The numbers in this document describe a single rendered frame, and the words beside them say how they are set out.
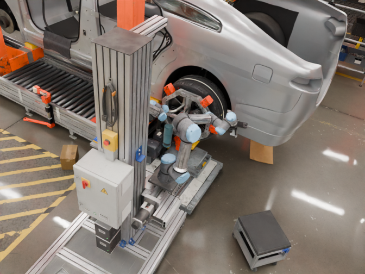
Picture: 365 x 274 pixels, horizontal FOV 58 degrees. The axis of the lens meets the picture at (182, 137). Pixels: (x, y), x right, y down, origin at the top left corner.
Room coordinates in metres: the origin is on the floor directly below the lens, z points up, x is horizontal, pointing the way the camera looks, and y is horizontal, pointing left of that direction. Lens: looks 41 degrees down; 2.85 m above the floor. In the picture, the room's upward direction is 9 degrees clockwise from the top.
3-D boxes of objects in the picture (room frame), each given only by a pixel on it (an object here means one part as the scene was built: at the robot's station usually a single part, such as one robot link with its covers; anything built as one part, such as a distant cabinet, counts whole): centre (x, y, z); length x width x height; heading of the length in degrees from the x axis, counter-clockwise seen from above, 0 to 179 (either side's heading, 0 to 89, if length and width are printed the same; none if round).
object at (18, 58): (3.72, 2.19, 0.69); 0.52 x 0.17 x 0.35; 156
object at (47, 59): (3.89, 1.37, 0.28); 2.47 x 0.06 x 0.22; 66
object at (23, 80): (3.52, 1.54, 0.14); 2.47 x 0.85 x 0.27; 66
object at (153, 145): (2.80, 0.26, 0.26); 0.42 x 0.18 x 0.35; 156
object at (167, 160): (1.83, 0.08, 0.98); 0.13 x 0.12 x 0.14; 45
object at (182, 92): (2.65, 0.00, 0.85); 0.54 x 0.07 x 0.54; 66
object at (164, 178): (1.84, 0.08, 0.87); 0.15 x 0.15 x 0.10
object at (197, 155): (2.80, -0.07, 0.32); 0.40 x 0.30 x 0.28; 66
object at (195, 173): (2.80, -0.07, 0.13); 0.50 x 0.36 x 0.10; 66
